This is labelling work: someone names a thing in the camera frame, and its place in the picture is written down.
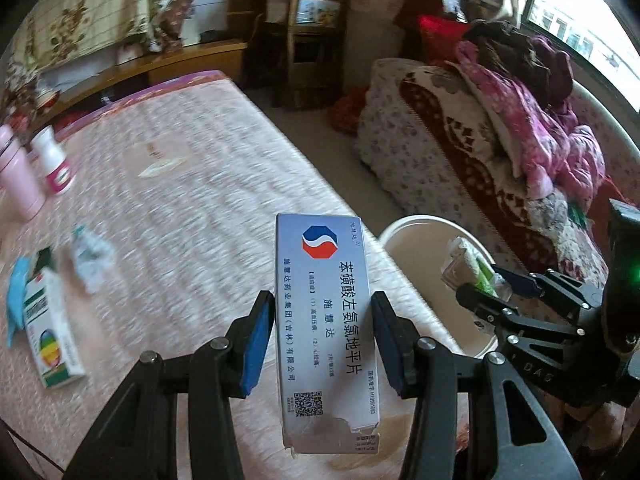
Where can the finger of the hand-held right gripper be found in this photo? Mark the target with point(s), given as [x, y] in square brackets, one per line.
[520, 282]
[485, 305]

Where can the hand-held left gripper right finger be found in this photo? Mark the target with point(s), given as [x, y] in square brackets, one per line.
[387, 345]

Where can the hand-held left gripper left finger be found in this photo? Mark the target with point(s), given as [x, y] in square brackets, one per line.
[257, 340]

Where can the white green plastic packet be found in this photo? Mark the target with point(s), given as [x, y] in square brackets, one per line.
[472, 265]

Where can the white bucket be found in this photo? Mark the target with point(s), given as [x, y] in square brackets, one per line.
[415, 260]

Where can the pink floral clothing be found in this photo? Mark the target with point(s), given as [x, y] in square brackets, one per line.
[530, 130]

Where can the crumpled white teal wrapper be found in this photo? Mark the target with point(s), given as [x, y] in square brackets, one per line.
[92, 260]

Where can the floral red patterned blanket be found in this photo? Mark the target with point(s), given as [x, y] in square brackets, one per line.
[415, 125]

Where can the white oval mattress label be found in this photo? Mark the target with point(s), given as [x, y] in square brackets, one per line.
[157, 169]

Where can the white green medicine box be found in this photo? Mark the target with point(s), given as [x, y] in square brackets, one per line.
[50, 330]

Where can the dark green small packet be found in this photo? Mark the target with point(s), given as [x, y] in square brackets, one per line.
[46, 260]

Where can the dark clothing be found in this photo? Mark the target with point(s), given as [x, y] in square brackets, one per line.
[520, 55]

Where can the blue packet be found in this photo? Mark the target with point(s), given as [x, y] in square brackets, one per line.
[17, 290]

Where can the window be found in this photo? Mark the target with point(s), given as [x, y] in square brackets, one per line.
[590, 35]

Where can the red cushion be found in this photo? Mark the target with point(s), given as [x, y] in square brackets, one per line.
[435, 35]

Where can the white medicine bottle pink label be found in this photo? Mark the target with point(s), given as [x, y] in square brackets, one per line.
[52, 165]

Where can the wooden rack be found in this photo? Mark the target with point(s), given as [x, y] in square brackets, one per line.
[295, 60]

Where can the floral hanging cloth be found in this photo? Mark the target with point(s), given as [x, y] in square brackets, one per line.
[75, 20]

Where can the wooden bed frame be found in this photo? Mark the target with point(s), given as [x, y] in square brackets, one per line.
[200, 52]

